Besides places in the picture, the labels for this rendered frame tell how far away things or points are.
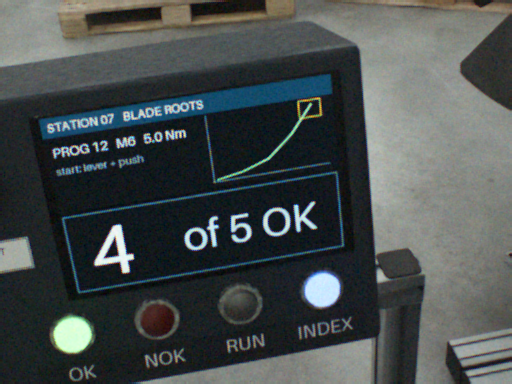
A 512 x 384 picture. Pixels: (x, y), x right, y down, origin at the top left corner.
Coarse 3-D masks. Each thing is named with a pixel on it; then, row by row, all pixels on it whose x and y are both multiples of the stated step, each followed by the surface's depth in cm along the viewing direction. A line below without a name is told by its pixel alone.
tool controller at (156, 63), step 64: (64, 64) 45; (128, 64) 42; (192, 64) 39; (256, 64) 39; (320, 64) 39; (0, 128) 38; (64, 128) 38; (128, 128) 39; (192, 128) 39; (256, 128) 40; (320, 128) 40; (0, 192) 39; (64, 192) 39; (128, 192) 40; (192, 192) 40; (256, 192) 41; (320, 192) 41; (0, 256) 40; (64, 256) 40; (192, 256) 41; (256, 256) 42; (320, 256) 43; (0, 320) 41; (128, 320) 42; (192, 320) 43; (256, 320) 43; (320, 320) 44
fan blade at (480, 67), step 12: (504, 24) 96; (492, 36) 96; (504, 36) 95; (480, 48) 97; (492, 48) 96; (504, 48) 95; (468, 60) 98; (480, 60) 97; (492, 60) 96; (504, 60) 95; (468, 72) 98; (480, 72) 96; (492, 72) 95; (504, 72) 94; (480, 84) 96; (492, 84) 95; (504, 84) 94; (492, 96) 95; (504, 96) 94
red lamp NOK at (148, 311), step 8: (144, 304) 42; (152, 304) 42; (160, 304) 42; (168, 304) 42; (136, 312) 42; (144, 312) 42; (152, 312) 41; (160, 312) 41; (168, 312) 42; (176, 312) 42; (136, 320) 42; (144, 320) 41; (152, 320) 41; (160, 320) 41; (168, 320) 42; (176, 320) 42; (144, 328) 42; (152, 328) 42; (160, 328) 42; (168, 328) 42; (176, 328) 42; (152, 336) 42; (160, 336) 42
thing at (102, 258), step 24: (72, 216) 40; (96, 216) 40; (120, 216) 40; (144, 216) 40; (72, 240) 40; (96, 240) 40; (120, 240) 41; (144, 240) 41; (72, 264) 41; (96, 264) 41; (120, 264) 41; (144, 264) 41; (96, 288) 41
